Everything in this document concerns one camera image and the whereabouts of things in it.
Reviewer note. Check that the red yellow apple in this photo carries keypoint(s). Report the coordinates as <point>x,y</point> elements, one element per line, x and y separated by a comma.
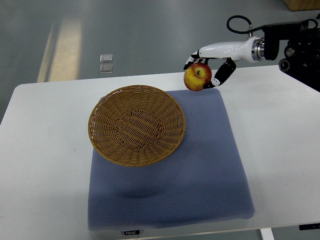
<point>197,77</point>

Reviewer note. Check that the black table control panel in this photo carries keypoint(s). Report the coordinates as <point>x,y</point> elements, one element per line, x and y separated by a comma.
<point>304,227</point>

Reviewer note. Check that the blue grey padded mat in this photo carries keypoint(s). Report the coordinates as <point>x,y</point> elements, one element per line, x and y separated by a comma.
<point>202,181</point>

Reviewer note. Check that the upper floor outlet plate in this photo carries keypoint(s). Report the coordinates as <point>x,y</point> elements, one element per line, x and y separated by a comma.
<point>106,58</point>

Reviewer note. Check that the white table leg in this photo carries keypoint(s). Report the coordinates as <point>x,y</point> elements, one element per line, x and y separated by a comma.
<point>266,234</point>

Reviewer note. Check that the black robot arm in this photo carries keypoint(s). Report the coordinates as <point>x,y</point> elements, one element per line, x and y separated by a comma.
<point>301,55</point>

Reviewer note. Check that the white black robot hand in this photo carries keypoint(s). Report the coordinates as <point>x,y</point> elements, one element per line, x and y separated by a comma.
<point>225,51</point>

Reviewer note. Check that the black table brand label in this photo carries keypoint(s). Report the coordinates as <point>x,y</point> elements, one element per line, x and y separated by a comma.
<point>131,232</point>

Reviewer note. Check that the brown cardboard box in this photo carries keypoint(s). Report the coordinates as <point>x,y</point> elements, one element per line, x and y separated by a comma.
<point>302,5</point>

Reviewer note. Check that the brown wicker basket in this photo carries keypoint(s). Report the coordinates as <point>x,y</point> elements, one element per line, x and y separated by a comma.
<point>136,126</point>

